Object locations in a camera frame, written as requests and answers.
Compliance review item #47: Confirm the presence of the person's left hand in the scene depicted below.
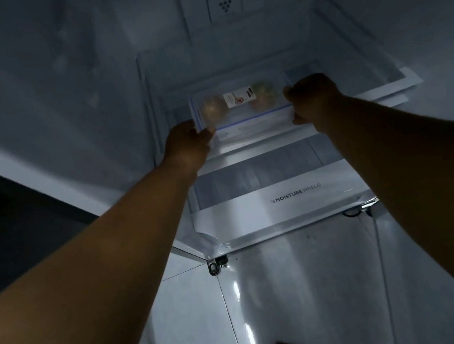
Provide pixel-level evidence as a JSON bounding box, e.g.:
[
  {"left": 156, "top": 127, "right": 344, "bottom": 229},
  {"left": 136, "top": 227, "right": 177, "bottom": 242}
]
[{"left": 158, "top": 116, "right": 223, "bottom": 176}]

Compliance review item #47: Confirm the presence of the person's right hand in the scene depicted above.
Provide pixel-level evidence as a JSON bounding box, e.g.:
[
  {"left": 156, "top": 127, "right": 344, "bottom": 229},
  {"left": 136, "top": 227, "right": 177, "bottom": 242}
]
[{"left": 281, "top": 70, "right": 349, "bottom": 136}]

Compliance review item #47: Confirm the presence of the clear plastic food container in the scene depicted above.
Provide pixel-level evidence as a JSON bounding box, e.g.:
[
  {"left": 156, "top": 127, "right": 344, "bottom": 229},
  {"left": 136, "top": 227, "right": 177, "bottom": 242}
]
[{"left": 187, "top": 74, "right": 299, "bottom": 136}]

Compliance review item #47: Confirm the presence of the person's left forearm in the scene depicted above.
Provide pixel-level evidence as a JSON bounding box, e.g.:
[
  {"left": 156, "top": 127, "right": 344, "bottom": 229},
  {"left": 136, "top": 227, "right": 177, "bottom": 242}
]
[{"left": 0, "top": 157, "right": 224, "bottom": 344}]

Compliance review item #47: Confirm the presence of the person's right forearm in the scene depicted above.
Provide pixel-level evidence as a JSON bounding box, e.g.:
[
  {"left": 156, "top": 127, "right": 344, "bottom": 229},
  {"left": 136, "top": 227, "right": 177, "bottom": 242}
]
[{"left": 310, "top": 77, "right": 454, "bottom": 344}]

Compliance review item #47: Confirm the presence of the yellowish round fruit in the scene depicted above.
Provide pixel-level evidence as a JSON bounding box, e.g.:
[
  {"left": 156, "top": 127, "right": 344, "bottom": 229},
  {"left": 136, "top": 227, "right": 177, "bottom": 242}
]
[{"left": 199, "top": 94, "right": 229, "bottom": 124}]

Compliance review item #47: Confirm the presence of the greenish round fruit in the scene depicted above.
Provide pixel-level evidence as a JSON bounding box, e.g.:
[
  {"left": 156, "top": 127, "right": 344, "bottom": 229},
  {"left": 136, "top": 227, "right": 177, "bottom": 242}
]
[{"left": 247, "top": 79, "right": 283, "bottom": 114}]

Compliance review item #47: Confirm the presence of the white label with red print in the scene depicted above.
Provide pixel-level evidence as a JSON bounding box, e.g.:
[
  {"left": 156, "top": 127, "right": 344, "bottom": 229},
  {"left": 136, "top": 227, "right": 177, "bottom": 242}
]
[{"left": 222, "top": 85, "right": 259, "bottom": 109}]

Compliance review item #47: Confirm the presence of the glass refrigerator shelf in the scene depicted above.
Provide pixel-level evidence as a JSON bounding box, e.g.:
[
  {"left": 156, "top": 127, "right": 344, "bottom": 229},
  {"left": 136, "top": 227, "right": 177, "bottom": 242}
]
[{"left": 130, "top": 0, "right": 433, "bottom": 183}]

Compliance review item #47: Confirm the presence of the white refrigerator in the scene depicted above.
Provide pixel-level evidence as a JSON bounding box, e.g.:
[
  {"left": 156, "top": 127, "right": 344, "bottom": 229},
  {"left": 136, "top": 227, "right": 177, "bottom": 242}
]
[{"left": 0, "top": 0, "right": 454, "bottom": 306}]

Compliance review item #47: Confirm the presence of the clear crisper drawer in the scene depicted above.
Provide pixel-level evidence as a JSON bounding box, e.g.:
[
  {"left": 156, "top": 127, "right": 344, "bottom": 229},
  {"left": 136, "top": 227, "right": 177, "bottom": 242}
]
[{"left": 184, "top": 154, "right": 384, "bottom": 257}]

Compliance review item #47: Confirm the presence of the white air vent panel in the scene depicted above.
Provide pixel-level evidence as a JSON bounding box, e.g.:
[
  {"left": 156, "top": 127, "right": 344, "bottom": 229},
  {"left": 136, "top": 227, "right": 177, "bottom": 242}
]
[{"left": 206, "top": 0, "right": 247, "bottom": 24}]

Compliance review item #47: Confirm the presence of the black refrigerator levelling foot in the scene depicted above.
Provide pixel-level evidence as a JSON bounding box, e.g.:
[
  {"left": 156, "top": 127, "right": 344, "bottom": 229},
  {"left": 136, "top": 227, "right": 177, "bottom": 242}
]
[{"left": 206, "top": 256, "right": 231, "bottom": 278}]

